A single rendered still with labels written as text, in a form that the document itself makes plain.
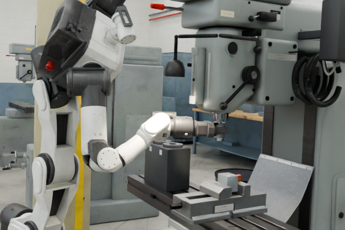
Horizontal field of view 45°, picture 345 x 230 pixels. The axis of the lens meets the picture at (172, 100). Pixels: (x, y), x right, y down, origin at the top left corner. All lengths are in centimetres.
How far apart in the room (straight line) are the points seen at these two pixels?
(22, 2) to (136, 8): 294
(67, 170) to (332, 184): 112
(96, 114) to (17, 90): 901
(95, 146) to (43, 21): 180
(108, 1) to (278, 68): 74
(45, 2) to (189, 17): 170
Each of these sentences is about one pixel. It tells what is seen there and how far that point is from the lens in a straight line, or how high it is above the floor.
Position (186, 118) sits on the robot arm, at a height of 128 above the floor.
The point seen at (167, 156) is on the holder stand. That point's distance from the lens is 181.
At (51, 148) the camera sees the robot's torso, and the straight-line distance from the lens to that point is 188.
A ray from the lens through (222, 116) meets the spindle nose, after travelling 160.
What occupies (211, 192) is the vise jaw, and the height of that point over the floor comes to 102.
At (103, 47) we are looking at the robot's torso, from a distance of 160.
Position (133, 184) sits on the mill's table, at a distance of 210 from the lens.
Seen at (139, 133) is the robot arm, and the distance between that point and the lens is 153.
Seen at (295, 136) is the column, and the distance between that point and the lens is 184.
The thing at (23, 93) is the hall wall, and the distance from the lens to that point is 1047.
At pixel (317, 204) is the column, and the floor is 94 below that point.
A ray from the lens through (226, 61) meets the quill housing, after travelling 151.
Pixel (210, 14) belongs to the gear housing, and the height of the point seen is 166.
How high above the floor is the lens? 143
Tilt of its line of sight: 3 degrees down
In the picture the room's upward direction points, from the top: 2 degrees clockwise
